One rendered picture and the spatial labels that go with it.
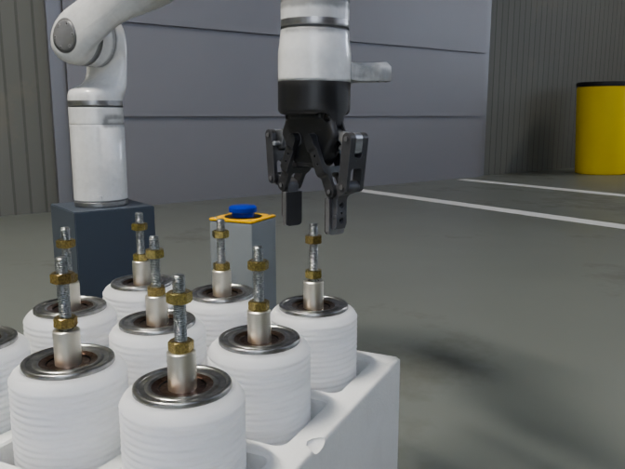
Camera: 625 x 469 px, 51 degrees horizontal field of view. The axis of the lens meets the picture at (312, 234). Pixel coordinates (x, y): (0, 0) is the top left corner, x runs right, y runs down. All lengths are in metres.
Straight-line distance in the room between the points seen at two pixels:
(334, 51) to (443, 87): 4.08
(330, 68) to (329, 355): 0.29
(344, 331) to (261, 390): 0.14
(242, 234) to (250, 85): 2.85
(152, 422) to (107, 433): 0.10
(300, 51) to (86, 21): 0.56
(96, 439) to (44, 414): 0.05
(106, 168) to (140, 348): 0.58
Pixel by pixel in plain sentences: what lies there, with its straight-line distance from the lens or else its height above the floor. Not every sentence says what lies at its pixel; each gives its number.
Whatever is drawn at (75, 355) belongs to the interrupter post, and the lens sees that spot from 0.59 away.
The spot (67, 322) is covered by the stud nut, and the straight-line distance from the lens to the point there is 0.58.
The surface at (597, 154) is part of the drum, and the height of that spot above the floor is 0.16.
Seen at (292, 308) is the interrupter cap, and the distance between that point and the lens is 0.70.
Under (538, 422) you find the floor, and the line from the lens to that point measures 1.08.
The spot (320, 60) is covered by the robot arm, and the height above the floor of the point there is 0.51.
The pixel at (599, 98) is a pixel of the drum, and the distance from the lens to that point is 5.48.
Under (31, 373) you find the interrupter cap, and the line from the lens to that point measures 0.58.
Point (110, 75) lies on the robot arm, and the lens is 1.21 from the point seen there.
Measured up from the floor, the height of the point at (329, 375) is 0.19.
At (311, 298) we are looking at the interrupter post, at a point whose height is 0.26.
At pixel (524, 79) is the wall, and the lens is 5.54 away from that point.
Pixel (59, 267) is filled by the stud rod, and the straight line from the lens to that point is 0.57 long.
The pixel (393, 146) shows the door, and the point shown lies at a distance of 4.40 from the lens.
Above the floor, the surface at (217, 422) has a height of 0.24.
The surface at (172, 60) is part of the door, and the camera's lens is 3.51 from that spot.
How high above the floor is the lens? 0.46
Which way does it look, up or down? 10 degrees down
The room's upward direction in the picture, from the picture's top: straight up
